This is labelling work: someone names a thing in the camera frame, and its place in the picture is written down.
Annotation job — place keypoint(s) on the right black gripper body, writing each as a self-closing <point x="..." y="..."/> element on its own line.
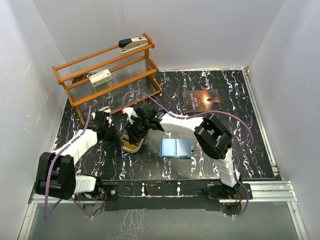
<point x="142" y="125"/>

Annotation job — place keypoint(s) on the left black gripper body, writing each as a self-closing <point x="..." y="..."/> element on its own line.
<point x="111" y="133"/>

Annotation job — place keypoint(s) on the blue leather card holder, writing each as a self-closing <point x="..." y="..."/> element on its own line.
<point x="176" y="148"/>

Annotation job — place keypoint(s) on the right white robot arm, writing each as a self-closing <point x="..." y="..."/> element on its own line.
<point x="213" y="137"/>

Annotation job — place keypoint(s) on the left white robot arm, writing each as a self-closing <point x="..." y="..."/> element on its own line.
<point x="56" y="175"/>

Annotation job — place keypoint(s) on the white card on rack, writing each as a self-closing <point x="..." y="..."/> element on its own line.
<point x="105" y="109"/>

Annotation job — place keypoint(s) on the orange wooden three-tier rack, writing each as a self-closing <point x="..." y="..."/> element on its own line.
<point x="133" y="73"/>

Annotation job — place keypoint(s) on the green and white small box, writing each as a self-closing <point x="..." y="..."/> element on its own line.
<point x="100" y="78"/>

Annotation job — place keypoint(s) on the dark book with sunset cover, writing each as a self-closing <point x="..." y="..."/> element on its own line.
<point x="198" y="101"/>

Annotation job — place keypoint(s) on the black and beige stapler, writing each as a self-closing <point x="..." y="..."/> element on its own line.
<point x="130" y="44"/>

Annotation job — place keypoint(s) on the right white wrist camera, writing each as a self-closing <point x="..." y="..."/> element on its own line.
<point x="130" y="113"/>

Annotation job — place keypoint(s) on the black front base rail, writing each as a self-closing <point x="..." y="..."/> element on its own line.
<point x="208" y="194"/>

